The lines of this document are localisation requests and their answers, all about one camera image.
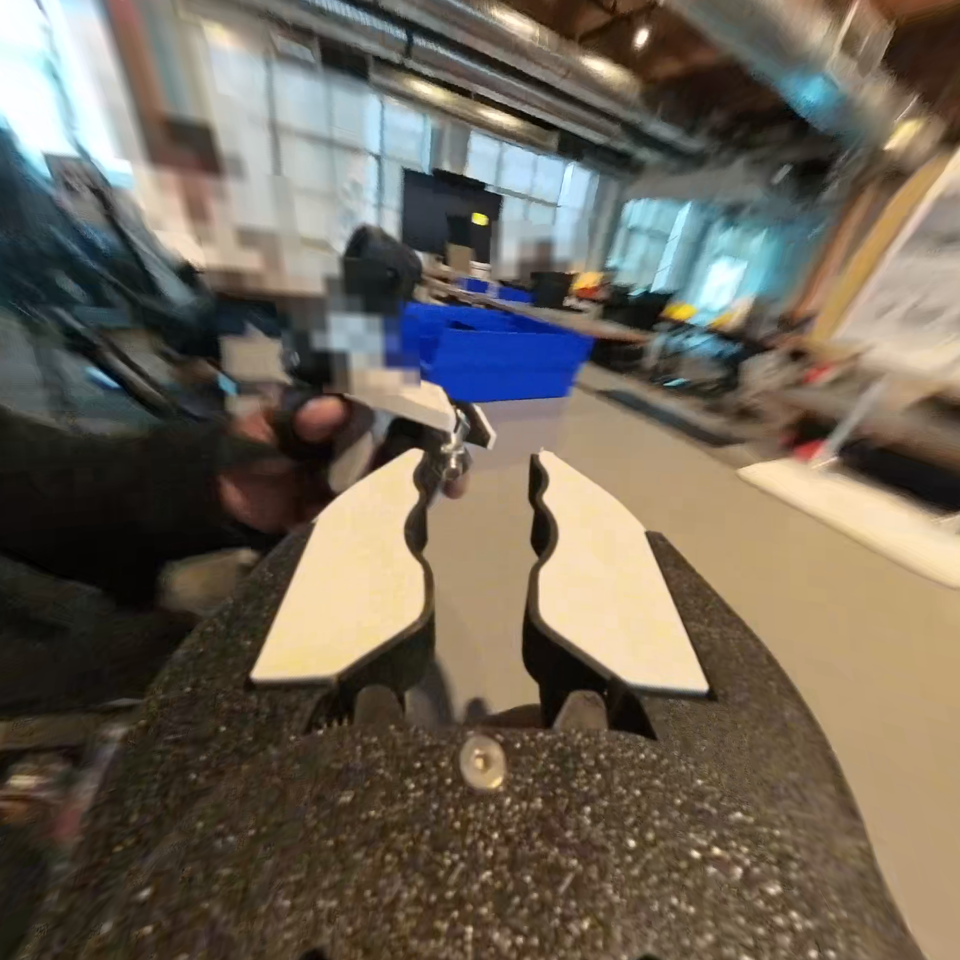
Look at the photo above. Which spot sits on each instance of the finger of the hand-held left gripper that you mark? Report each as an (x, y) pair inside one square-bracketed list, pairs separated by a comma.
[(428, 402)]

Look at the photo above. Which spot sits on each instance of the black computer monitor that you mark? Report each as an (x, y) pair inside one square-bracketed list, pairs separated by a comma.
[(450, 210)]

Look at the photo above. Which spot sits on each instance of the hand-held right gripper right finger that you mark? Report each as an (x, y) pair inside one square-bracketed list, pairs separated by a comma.
[(608, 593)]

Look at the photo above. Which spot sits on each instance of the blue plastic bin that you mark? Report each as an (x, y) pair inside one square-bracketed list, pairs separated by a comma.
[(495, 360)]

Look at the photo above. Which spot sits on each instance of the person's left forearm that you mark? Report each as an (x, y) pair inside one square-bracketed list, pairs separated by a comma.
[(105, 495)]

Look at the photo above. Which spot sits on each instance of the person's left hand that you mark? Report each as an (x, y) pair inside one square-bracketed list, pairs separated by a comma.
[(285, 480)]

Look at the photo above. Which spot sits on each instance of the steel bolt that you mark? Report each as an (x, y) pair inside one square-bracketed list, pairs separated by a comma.
[(450, 462)]

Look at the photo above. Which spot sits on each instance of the white instruction poster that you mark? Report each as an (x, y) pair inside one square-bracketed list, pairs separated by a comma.
[(915, 300)]

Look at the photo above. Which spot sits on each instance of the metal ventilation duct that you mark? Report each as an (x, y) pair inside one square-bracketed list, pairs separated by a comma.
[(780, 53)]

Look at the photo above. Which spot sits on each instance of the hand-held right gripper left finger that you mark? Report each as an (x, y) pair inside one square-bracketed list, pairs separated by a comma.
[(353, 585)]

